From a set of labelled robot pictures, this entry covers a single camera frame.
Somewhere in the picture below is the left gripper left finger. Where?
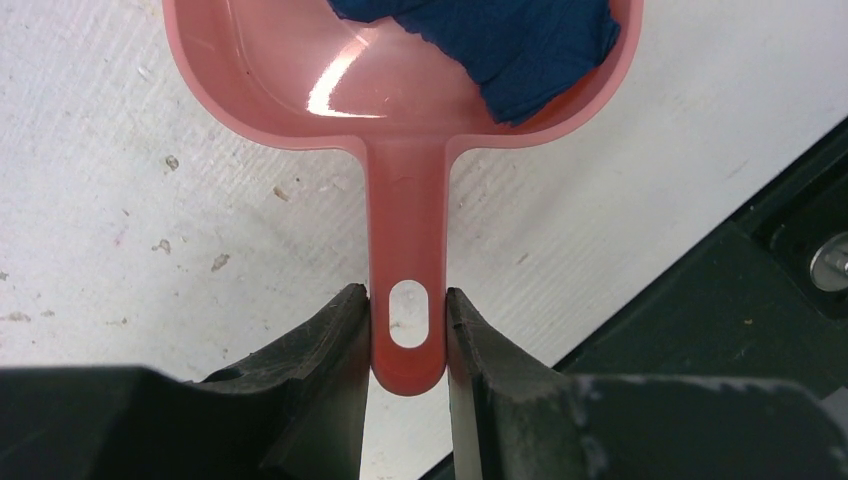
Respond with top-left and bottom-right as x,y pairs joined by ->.
1,284 -> 370,479

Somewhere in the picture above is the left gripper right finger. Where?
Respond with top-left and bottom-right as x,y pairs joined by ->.
446,288 -> 847,479

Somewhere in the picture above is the pink dustpan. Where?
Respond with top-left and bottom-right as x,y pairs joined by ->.
162,1 -> 645,396

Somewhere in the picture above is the dark blue paper scrap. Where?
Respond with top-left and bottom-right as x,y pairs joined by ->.
330,0 -> 621,126

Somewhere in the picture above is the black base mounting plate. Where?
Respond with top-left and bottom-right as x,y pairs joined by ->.
420,119 -> 848,480

